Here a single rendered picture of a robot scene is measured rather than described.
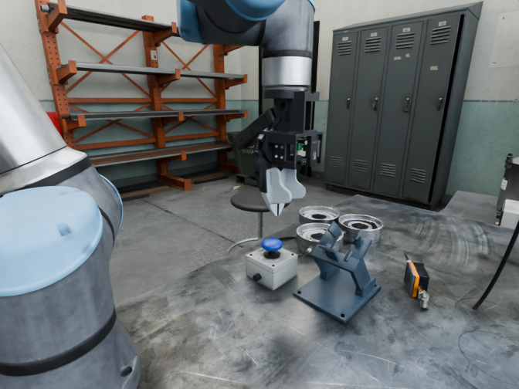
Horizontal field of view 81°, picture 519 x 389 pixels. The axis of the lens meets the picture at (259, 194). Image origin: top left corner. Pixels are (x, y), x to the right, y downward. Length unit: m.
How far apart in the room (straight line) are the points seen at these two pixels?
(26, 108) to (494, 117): 3.71
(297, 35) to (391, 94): 3.08
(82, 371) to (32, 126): 0.28
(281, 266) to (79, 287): 0.33
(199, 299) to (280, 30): 0.44
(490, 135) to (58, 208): 3.73
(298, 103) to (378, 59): 3.17
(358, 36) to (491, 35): 1.20
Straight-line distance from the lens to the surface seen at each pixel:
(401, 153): 3.50
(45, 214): 0.34
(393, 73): 3.54
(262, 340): 0.48
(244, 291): 0.57
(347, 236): 0.75
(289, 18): 0.47
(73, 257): 0.33
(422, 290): 0.59
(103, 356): 0.40
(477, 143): 3.84
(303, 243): 0.67
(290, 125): 0.47
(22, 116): 0.46
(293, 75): 0.46
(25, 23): 4.22
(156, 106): 4.34
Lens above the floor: 1.13
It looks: 17 degrees down
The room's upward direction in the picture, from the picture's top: straight up
